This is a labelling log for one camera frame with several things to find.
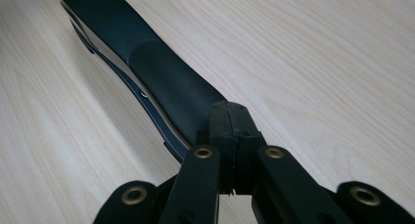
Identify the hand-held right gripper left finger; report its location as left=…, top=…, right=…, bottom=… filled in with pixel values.
left=195, top=101, right=237, bottom=196

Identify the black long-arm stapler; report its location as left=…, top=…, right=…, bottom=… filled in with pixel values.
left=60, top=0, right=229, bottom=164

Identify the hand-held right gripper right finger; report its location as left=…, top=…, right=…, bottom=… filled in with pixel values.
left=227, top=101, right=267, bottom=197

